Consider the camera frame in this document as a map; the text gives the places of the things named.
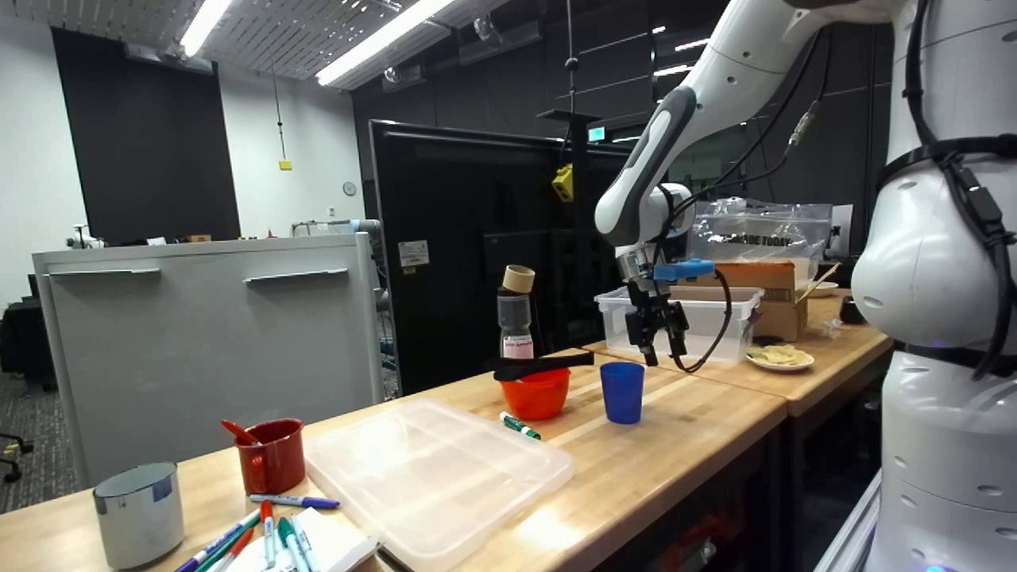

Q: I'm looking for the black vertical pole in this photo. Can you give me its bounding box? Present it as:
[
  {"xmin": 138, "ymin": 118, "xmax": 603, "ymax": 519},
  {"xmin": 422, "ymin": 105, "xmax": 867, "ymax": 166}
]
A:
[{"xmin": 563, "ymin": 0, "xmax": 596, "ymax": 360}]

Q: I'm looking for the grey cabinet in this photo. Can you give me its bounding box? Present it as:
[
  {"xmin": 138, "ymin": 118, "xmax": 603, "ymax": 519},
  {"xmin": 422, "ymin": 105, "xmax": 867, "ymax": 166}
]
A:
[{"xmin": 30, "ymin": 229, "xmax": 388, "ymax": 488}]

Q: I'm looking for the blue marker pen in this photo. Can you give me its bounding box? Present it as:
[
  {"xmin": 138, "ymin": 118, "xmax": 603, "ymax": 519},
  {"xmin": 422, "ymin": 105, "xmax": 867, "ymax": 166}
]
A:
[{"xmin": 171, "ymin": 512, "xmax": 263, "ymax": 572}]

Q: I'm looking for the green marker pen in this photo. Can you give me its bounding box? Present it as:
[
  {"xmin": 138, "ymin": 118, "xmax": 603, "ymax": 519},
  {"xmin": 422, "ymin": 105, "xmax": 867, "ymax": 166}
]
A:
[{"xmin": 278, "ymin": 514, "xmax": 321, "ymax": 572}]

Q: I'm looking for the purple marker pen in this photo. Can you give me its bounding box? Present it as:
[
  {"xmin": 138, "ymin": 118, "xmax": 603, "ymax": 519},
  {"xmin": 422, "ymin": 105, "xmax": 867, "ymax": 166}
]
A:
[{"xmin": 248, "ymin": 493, "xmax": 344, "ymax": 514}]

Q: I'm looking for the black wrist cable bundle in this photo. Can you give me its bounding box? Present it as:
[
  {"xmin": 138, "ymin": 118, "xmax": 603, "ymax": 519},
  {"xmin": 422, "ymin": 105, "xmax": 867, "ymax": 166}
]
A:
[{"xmin": 673, "ymin": 265, "xmax": 737, "ymax": 378}]

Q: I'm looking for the clear plastic storage bin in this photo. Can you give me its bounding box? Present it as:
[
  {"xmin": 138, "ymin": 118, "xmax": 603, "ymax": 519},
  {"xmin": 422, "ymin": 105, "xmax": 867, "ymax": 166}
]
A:
[{"xmin": 590, "ymin": 283, "xmax": 767, "ymax": 369}]

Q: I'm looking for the tall bottle with cork lid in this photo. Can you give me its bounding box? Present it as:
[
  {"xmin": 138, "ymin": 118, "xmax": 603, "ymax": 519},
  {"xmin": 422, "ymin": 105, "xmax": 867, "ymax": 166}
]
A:
[{"xmin": 496, "ymin": 259, "xmax": 542, "ymax": 364}]

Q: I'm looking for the yellow triangular object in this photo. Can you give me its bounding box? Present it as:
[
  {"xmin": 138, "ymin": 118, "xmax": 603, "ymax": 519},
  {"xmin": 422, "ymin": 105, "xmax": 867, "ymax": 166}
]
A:
[{"xmin": 548, "ymin": 158, "xmax": 579, "ymax": 207}]

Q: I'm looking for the beige paper cup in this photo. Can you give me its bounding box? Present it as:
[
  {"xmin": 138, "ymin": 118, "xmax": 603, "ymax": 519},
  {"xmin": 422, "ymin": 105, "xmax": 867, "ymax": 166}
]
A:
[{"xmin": 809, "ymin": 283, "xmax": 852, "ymax": 334}]

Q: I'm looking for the red bowl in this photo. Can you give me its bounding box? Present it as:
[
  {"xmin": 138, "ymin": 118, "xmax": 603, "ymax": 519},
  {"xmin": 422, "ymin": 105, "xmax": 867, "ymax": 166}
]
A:
[{"xmin": 498, "ymin": 364, "xmax": 576, "ymax": 426}]

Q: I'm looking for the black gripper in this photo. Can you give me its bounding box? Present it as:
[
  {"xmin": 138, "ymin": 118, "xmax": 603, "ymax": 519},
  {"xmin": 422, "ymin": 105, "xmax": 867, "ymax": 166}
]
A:
[{"xmin": 626, "ymin": 283, "xmax": 692, "ymax": 370}]

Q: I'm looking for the clear plastic bag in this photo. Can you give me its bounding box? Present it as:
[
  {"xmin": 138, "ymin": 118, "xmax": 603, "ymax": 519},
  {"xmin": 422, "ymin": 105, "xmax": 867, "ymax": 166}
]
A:
[{"xmin": 684, "ymin": 194, "xmax": 838, "ymax": 265}]

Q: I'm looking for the red measuring cup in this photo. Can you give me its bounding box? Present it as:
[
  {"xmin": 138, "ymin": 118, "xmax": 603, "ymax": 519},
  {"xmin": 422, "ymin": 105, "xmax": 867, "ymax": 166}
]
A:
[{"xmin": 221, "ymin": 416, "xmax": 310, "ymax": 498}]

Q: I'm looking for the clear flat plastic lid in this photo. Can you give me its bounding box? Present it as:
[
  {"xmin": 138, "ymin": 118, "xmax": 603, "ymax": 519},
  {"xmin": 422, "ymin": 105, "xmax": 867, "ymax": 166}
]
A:
[{"xmin": 301, "ymin": 396, "xmax": 579, "ymax": 572}]

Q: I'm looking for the black wall screen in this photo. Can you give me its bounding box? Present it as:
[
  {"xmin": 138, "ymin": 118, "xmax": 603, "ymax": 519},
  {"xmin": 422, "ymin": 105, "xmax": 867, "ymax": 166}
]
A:
[{"xmin": 50, "ymin": 26, "xmax": 246, "ymax": 246}]

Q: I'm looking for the plate of chips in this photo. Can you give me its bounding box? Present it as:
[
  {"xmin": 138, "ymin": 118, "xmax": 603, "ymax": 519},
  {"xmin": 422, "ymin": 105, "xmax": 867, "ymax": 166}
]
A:
[{"xmin": 745, "ymin": 344, "xmax": 819, "ymax": 374}]

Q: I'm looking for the long ceiling light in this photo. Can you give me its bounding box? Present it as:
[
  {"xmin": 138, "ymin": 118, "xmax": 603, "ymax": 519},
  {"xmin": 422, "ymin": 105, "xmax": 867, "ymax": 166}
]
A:
[
  {"xmin": 174, "ymin": 0, "xmax": 236, "ymax": 59},
  {"xmin": 313, "ymin": 0, "xmax": 462, "ymax": 93}
]

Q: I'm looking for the large black panel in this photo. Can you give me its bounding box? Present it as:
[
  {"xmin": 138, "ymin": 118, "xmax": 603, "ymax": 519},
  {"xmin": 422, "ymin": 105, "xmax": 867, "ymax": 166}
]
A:
[{"xmin": 365, "ymin": 118, "xmax": 644, "ymax": 396}]

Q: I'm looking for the blue plastic cup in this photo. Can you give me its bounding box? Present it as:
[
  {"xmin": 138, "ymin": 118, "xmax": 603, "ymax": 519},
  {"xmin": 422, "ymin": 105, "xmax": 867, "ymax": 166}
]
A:
[{"xmin": 599, "ymin": 360, "xmax": 649, "ymax": 427}]

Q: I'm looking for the grey tin can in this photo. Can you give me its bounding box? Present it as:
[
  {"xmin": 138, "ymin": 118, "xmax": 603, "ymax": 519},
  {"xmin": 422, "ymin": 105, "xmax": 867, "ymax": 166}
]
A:
[{"xmin": 90, "ymin": 460, "xmax": 189, "ymax": 572}]

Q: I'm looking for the white notepad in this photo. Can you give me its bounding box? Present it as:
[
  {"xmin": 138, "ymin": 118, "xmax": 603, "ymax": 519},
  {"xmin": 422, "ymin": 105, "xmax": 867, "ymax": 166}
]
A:
[{"xmin": 225, "ymin": 506, "xmax": 382, "ymax": 572}]

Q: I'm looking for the red marker pen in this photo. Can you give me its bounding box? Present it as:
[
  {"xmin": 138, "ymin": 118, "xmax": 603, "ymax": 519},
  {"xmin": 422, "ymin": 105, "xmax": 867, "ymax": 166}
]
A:
[{"xmin": 225, "ymin": 498, "xmax": 279, "ymax": 566}]

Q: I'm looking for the green capped white marker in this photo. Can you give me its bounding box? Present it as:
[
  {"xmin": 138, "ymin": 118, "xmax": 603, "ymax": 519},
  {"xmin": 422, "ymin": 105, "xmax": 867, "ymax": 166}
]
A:
[{"xmin": 496, "ymin": 410, "xmax": 548, "ymax": 444}]

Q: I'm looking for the brown cardboard box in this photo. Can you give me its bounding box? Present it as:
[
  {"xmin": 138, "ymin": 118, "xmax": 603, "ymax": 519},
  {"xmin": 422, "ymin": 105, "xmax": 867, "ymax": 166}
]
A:
[{"xmin": 661, "ymin": 257, "xmax": 817, "ymax": 344}]

